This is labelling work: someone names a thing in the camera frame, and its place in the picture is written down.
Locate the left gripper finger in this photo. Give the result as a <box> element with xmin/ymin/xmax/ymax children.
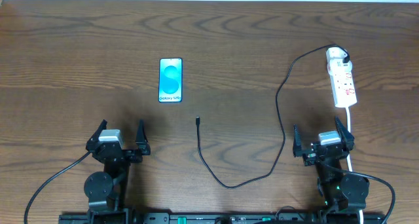
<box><xmin>87</xmin><ymin>119</ymin><xmax>107</xmax><ymax>145</ymax></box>
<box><xmin>135</xmin><ymin>119</ymin><xmax>148</xmax><ymax>149</ymax></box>

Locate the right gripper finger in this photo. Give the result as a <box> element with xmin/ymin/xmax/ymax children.
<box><xmin>293</xmin><ymin>124</ymin><xmax>302</xmax><ymax>154</ymax></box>
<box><xmin>335</xmin><ymin>116</ymin><xmax>354</xmax><ymax>145</ymax></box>

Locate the black USB charging cable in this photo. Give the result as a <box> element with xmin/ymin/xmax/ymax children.
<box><xmin>195</xmin><ymin>43</ymin><xmax>351</xmax><ymax>189</ymax></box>

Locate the blue Samsung Galaxy smartphone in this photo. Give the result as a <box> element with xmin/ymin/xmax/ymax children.
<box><xmin>158</xmin><ymin>58</ymin><xmax>183</xmax><ymax>103</ymax></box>

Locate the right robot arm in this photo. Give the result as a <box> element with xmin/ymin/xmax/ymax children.
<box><xmin>293</xmin><ymin>117</ymin><xmax>370</xmax><ymax>223</ymax></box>

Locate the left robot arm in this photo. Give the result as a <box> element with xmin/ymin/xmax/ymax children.
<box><xmin>84</xmin><ymin>120</ymin><xmax>151</xmax><ymax>223</ymax></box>

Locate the white USB charger plug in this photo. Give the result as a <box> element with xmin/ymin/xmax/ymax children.
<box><xmin>326</xmin><ymin>47</ymin><xmax>350</xmax><ymax>64</ymax></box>

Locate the white power strip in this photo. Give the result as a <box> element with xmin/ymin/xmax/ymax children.
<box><xmin>327</xmin><ymin>58</ymin><xmax>357</xmax><ymax>108</ymax></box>

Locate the white power strip cord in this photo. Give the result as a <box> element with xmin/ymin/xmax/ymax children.
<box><xmin>345</xmin><ymin>106</ymin><xmax>365</xmax><ymax>224</ymax></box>

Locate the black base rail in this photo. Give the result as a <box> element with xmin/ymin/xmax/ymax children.
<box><xmin>58</xmin><ymin>212</ymin><xmax>386</xmax><ymax>224</ymax></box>

